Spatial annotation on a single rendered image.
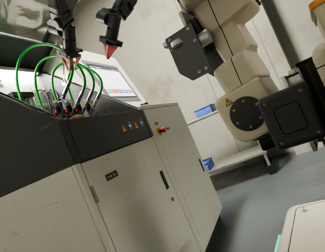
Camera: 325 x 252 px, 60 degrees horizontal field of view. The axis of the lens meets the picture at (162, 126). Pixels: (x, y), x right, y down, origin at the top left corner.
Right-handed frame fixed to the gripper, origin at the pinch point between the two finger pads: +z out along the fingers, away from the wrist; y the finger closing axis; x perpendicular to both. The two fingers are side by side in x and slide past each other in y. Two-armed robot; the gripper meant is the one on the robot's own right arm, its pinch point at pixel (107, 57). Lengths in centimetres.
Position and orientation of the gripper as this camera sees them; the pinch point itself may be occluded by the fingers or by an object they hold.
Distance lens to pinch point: 144.7
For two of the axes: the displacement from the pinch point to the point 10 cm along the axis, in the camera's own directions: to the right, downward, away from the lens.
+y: -7.9, -4.3, 4.4
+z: -2.5, 8.8, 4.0
